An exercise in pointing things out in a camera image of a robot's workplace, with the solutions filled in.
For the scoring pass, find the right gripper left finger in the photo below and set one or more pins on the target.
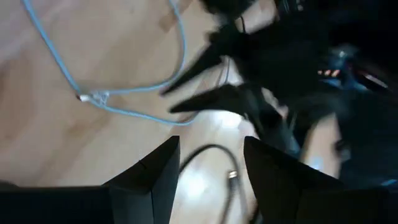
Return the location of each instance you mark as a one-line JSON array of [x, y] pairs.
[[109, 205]]

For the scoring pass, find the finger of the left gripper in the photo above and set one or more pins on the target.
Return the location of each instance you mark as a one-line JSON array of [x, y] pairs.
[[202, 63], [230, 98]]

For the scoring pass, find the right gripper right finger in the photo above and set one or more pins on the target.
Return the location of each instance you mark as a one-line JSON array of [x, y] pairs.
[[304, 199]]

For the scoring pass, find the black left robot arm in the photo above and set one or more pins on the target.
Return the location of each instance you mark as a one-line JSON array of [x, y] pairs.
[[357, 77]]

